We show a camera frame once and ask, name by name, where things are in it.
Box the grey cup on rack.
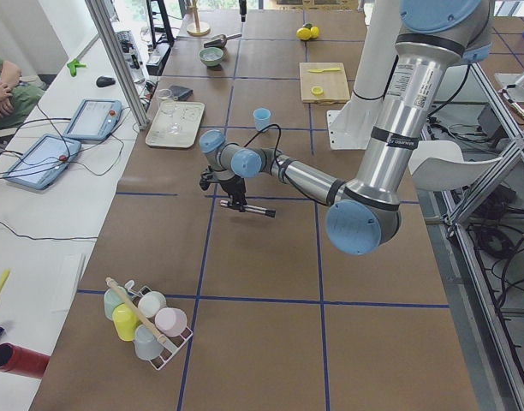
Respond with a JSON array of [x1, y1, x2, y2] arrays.
[[134, 325, 163, 360]]

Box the white wire cup rack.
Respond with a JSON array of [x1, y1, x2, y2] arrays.
[[124, 280, 193, 370]]

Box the clear wine glass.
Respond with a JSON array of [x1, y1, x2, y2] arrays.
[[156, 89, 182, 134]]

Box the yellow cup on rack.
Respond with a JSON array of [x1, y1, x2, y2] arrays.
[[112, 303, 140, 342]]

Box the pink cup on rack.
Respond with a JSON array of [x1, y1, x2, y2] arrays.
[[154, 307, 188, 337]]

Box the wooden mug tree stand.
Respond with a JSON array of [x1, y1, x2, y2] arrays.
[[187, 0, 211, 37]]

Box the yellow lemon half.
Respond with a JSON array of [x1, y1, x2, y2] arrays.
[[311, 86, 324, 96]]

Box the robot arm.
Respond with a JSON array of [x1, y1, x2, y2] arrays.
[[199, 1, 494, 255]]

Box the light blue plastic cup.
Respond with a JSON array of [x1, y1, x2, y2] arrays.
[[253, 107, 271, 132]]

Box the blue teach pendant far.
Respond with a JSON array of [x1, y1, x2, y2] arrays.
[[63, 98, 122, 141]]

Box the cream bear serving tray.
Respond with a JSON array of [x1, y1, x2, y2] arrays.
[[146, 102, 205, 149]]

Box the yellow plastic knife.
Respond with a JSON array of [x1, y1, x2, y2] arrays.
[[307, 67, 342, 74]]

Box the green cup on rack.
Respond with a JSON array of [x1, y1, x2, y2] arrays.
[[103, 289, 122, 320]]

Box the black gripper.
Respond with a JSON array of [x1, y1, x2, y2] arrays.
[[220, 176, 247, 212]]

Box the green bowl of ice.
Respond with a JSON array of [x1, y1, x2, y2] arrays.
[[199, 47, 224, 68]]

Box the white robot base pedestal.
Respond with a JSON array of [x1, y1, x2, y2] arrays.
[[327, 0, 402, 151]]

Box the blue teach pendant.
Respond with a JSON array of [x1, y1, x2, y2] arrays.
[[3, 134, 81, 190], [63, 98, 122, 141]]

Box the red cylinder can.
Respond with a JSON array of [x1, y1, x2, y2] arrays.
[[0, 342, 50, 379]]

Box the steel ice scoop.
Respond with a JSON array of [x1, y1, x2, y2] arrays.
[[203, 33, 242, 49]]

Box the bamboo cutting board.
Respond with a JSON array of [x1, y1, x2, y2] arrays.
[[299, 62, 351, 104]]

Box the white cup on rack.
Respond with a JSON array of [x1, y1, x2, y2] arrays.
[[138, 291, 167, 319]]

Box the blue teach pendant near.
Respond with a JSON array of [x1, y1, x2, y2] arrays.
[[3, 134, 81, 190]]

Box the black computer mouse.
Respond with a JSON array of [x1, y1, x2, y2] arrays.
[[96, 76, 116, 88]]

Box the whole yellow lemon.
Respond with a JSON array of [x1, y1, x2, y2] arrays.
[[296, 27, 312, 41]]

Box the wooden rack handle stick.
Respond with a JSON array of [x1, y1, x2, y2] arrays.
[[105, 277, 167, 345]]

